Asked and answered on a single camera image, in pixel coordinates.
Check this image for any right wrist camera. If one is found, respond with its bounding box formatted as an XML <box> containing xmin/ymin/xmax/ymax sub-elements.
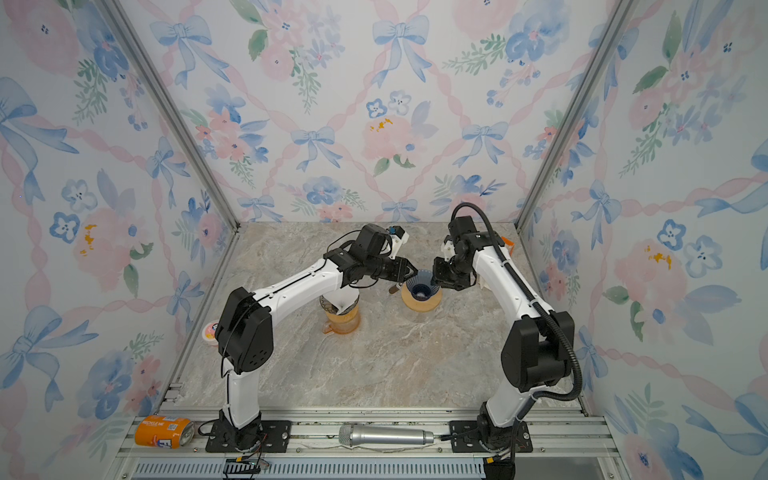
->
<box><xmin>441</xmin><ymin>236</ymin><xmax>455</xmax><ymax>261</ymax></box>

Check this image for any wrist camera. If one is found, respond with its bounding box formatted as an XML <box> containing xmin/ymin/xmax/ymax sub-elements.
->
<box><xmin>441</xmin><ymin>236</ymin><xmax>455</xmax><ymax>261</ymax></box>
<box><xmin>350</xmin><ymin>224</ymin><xmax>409</xmax><ymax>260</ymax></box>

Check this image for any orange can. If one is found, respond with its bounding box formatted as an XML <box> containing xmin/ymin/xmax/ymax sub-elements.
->
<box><xmin>134</xmin><ymin>415</ymin><xmax>195</xmax><ymax>449</ymax></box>

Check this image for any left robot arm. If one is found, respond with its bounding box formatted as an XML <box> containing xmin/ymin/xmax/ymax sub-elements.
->
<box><xmin>216</xmin><ymin>248</ymin><xmax>418</xmax><ymax>430</ymax></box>

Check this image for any blue glass dripper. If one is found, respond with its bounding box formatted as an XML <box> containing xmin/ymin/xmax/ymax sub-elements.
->
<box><xmin>405</xmin><ymin>269</ymin><xmax>440</xmax><ymax>302</ymax></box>

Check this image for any large wooden dripper ring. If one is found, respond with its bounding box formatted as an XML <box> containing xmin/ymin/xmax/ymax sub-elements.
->
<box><xmin>400</xmin><ymin>281</ymin><xmax>443</xmax><ymax>313</ymax></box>

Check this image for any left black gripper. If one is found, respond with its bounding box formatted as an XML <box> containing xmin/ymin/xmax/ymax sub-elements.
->
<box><xmin>366</xmin><ymin>257</ymin><xmax>421</xmax><ymax>284</ymax></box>

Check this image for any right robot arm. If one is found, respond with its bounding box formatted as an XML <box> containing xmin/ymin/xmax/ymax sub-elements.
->
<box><xmin>433</xmin><ymin>216</ymin><xmax>583</xmax><ymax>450</ymax></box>

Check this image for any aluminium front rail frame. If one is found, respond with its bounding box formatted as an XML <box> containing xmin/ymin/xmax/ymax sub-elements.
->
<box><xmin>105</xmin><ymin>408</ymin><xmax>629</xmax><ymax>479</ymax></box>

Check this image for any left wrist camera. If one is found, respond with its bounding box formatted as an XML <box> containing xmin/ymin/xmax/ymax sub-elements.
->
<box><xmin>350</xmin><ymin>224</ymin><xmax>409</xmax><ymax>260</ymax></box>

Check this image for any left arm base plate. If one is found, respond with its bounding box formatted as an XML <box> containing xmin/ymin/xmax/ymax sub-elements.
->
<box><xmin>205</xmin><ymin>419</ymin><xmax>293</xmax><ymax>454</ymax></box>

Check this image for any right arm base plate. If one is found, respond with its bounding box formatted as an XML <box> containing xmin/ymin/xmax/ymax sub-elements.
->
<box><xmin>448</xmin><ymin>420</ymin><xmax>533</xmax><ymax>454</ymax></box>

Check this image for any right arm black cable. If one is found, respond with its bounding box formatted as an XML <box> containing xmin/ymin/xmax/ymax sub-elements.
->
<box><xmin>451</xmin><ymin>202</ymin><xmax>584</xmax><ymax>457</ymax></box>

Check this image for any white paper coffee filter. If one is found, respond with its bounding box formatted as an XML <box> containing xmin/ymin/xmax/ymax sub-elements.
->
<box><xmin>319</xmin><ymin>289</ymin><xmax>359</xmax><ymax>316</ymax></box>

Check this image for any coffee filter pack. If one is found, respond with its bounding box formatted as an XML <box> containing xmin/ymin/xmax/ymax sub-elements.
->
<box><xmin>502</xmin><ymin>237</ymin><xmax>515</xmax><ymax>255</ymax></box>

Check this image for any orange glass carafe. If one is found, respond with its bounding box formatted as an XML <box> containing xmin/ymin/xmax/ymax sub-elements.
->
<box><xmin>323</xmin><ymin>306</ymin><xmax>361</xmax><ymax>335</ymax></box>

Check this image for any pink cylindrical container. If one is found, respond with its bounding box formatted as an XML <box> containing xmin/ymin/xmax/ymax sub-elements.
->
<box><xmin>201</xmin><ymin>322</ymin><xmax>218</xmax><ymax>345</ymax></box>

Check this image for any silver microphone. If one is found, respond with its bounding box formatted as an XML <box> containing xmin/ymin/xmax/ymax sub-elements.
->
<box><xmin>338</xmin><ymin>424</ymin><xmax>435</xmax><ymax>447</ymax></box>

